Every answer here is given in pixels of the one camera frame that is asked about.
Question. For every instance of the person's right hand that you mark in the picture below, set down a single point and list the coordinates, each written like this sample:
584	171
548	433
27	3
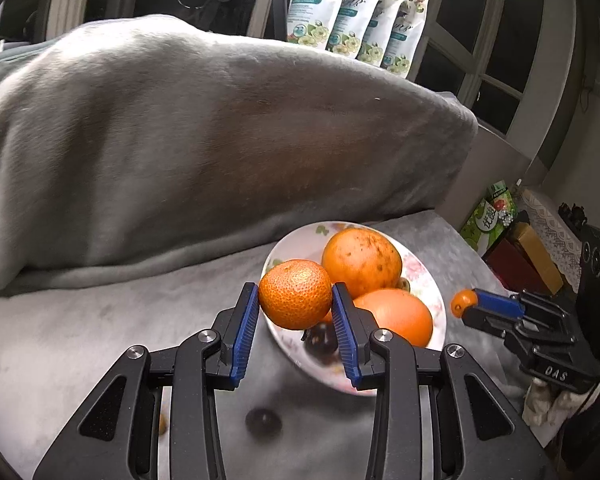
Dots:
545	402

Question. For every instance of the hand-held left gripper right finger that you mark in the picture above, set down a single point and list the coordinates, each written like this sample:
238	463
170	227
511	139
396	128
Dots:
345	335

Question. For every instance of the small orange kumquat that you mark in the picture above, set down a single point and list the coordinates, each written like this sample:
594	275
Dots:
462	304

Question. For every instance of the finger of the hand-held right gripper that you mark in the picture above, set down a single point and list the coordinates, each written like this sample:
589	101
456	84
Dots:
497	302
487	324

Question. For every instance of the bumpy orange tangerine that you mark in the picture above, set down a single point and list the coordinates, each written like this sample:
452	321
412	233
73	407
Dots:
295	292

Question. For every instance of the speckled large orange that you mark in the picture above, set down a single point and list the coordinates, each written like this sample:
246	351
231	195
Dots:
360	260

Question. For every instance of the grey window frame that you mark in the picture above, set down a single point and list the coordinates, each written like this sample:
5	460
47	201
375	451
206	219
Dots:
540	85

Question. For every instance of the white lace cloth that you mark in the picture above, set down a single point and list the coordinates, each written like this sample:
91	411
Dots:
550	220

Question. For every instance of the yellow brown box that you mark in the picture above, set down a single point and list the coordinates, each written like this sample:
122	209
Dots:
535	255

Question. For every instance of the white floral plate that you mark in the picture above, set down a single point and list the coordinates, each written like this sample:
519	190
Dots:
300	245

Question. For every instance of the green printed box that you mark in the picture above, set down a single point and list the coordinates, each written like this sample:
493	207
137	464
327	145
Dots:
485	220

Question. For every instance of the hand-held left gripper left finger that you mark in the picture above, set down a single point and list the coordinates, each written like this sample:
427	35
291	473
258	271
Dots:
242	335

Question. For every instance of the smooth large orange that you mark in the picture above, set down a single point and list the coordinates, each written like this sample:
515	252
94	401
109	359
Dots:
397	317

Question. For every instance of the grey fleece blanket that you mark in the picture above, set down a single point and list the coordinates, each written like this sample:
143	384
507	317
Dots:
180	135

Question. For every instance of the floral printed pouch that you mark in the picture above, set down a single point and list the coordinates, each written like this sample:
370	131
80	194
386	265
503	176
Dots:
310	5
380	25
352	15
405	35

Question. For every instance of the dark red box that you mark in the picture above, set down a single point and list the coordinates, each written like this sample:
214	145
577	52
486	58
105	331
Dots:
510	265

